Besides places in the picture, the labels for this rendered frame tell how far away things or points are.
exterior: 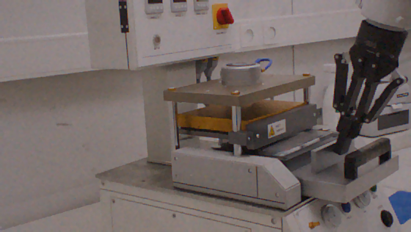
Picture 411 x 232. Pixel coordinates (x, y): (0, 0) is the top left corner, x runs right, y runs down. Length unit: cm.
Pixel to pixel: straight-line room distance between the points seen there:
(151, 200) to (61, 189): 51
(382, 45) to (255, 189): 31
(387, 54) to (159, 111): 50
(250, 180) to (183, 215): 18
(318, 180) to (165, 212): 31
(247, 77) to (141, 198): 32
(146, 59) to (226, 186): 30
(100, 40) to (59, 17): 40
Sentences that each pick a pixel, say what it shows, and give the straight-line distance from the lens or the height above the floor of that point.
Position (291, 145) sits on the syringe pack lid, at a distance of 111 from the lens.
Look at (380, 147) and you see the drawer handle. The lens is 110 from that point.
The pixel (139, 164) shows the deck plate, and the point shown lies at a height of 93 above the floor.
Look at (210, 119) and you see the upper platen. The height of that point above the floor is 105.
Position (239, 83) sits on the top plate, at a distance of 115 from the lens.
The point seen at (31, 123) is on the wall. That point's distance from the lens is 158.
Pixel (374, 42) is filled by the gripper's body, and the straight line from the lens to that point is 101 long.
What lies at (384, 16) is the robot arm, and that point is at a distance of 99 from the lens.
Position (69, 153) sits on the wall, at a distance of 164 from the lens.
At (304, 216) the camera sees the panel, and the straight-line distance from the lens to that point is 103.
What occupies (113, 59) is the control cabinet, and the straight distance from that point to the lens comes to 119.
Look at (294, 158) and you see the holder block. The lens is 107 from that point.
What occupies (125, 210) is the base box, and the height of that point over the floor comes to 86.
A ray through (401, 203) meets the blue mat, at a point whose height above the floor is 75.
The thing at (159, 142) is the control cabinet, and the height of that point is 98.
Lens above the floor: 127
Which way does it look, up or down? 11 degrees down
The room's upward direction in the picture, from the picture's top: 3 degrees counter-clockwise
